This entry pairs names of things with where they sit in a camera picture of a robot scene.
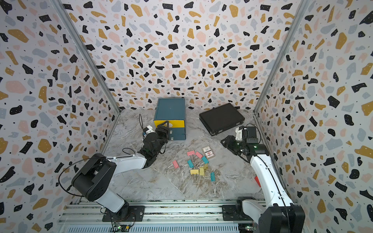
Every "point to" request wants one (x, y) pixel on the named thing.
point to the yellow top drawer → (172, 124)
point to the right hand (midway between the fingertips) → (223, 142)
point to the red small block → (257, 179)
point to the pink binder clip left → (176, 164)
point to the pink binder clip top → (191, 152)
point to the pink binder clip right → (198, 155)
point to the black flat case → (221, 118)
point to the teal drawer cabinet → (173, 110)
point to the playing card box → (208, 152)
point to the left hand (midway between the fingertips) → (171, 122)
